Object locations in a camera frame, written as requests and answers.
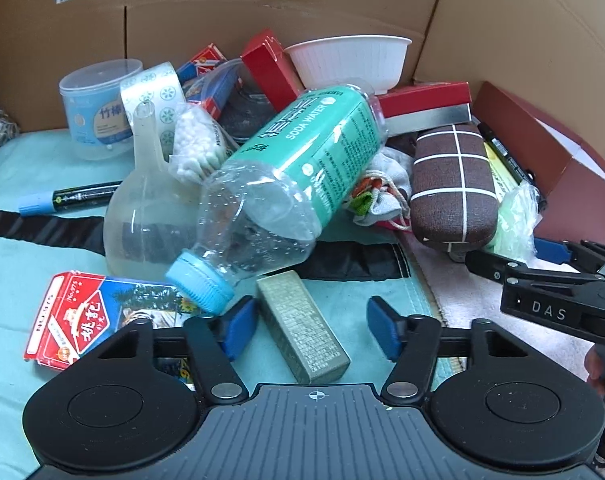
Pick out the tall red box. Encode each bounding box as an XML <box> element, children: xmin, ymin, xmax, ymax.
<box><xmin>241</xmin><ymin>29</ymin><xmax>303</xmax><ymax>113</ymax></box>

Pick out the clear round cotton swab tub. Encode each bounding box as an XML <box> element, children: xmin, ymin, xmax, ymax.
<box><xmin>59</xmin><ymin>58</ymin><xmax>144</xmax><ymax>162</ymax></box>

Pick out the brown checked glasses case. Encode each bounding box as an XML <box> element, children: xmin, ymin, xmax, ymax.
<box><xmin>409</xmin><ymin>124</ymin><xmax>499</xmax><ymax>256</ymax></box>

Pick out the red and silver box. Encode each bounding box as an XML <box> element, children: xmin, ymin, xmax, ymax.
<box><xmin>377</xmin><ymin>81</ymin><xmax>474</xmax><ymax>135</ymax></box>

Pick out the dark round tin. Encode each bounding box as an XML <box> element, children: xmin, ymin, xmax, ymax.
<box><xmin>217</xmin><ymin>85</ymin><xmax>278</xmax><ymax>143</ymax></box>

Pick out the olive green small box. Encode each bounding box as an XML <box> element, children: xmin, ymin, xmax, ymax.
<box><xmin>256</xmin><ymin>270</ymin><xmax>351</xmax><ymax>385</ymax></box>

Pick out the bag of cotton swabs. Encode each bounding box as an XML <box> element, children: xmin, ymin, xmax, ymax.
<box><xmin>170</xmin><ymin>102</ymin><xmax>240</xmax><ymax>186</ymax></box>

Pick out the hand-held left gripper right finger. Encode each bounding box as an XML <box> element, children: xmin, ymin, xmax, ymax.
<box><xmin>366</xmin><ymin>296</ymin><xmax>538</xmax><ymax>408</ymax></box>

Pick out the white plastic bowl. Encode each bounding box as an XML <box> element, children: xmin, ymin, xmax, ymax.
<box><xmin>284</xmin><ymin>35</ymin><xmax>413</xmax><ymax>96</ymax></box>

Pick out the clear plastic case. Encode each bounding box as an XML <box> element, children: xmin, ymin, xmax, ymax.
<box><xmin>185</xmin><ymin>59</ymin><xmax>246</xmax><ymax>121</ymax></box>

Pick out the green patterned tape roll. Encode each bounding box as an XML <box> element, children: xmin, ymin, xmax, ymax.
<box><xmin>120</xmin><ymin>62</ymin><xmax>186</xmax><ymax>161</ymax></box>

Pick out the clear bag with green contents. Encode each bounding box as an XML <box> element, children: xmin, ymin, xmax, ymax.
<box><xmin>487</xmin><ymin>182</ymin><xmax>540</xmax><ymax>261</ymax></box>

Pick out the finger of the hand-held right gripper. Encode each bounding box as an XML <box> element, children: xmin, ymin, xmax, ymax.
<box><xmin>533</xmin><ymin>237</ymin><xmax>605</xmax><ymax>273</ymax></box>
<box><xmin>465</xmin><ymin>249</ymin><xmax>533</xmax><ymax>283</ymax></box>

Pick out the yellow green packet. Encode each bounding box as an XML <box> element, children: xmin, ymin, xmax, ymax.
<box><xmin>482</xmin><ymin>141</ymin><xmax>523</xmax><ymax>201</ymax></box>

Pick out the black marker with blue cap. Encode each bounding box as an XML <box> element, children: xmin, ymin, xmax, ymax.
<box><xmin>17</xmin><ymin>180</ymin><xmax>123</xmax><ymax>217</ymax></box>

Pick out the red and white card box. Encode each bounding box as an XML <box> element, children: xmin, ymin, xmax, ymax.
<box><xmin>23</xmin><ymin>270</ymin><xmax>200</xmax><ymax>386</ymax></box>

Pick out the grey drawstring pouch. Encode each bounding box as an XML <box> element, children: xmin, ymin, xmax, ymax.
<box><xmin>349</xmin><ymin>147</ymin><xmax>415</xmax><ymax>231</ymax></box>

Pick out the person's right hand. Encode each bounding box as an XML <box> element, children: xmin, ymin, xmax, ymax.
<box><xmin>585</xmin><ymin>345</ymin><xmax>605</xmax><ymax>406</ymax></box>

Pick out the clear round flask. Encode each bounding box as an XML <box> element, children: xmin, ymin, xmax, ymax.
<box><xmin>104</xmin><ymin>101</ymin><xmax>218</xmax><ymax>283</ymax></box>

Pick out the dark red box container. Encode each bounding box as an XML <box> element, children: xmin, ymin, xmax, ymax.
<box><xmin>472</xmin><ymin>81</ymin><xmax>605</xmax><ymax>246</ymax></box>

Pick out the large cardboard box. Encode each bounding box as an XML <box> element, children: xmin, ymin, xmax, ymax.
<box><xmin>0</xmin><ymin>0</ymin><xmax>605</xmax><ymax>171</ymax></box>

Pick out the black strap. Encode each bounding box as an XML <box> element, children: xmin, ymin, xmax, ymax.
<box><xmin>0</xmin><ymin>205</ymin><xmax>413</xmax><ymax>281</ymax></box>

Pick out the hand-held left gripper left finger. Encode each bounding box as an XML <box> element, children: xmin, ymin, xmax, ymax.
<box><xmin>80</xmin><ymin>296</ymin><xmax>259</xmax><ymax>406</ymax></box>

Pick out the black marker pen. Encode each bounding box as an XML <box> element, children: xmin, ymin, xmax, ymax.
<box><xmin>477</xmin><ymin>122</ymin><xmax>548</xmax><ymax>211</ymax></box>

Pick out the blue and red card box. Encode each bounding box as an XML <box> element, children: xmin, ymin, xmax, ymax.
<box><xmin>175</xmin><ymin>44</ymin><xmax>228</xmax><ymax>86</ymax></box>

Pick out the green label soda water bottle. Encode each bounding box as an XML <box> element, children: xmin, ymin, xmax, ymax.
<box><xmin>165</xmin><ymin>80</ymin><xmax>389</xmax><ymax>316</ymax></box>

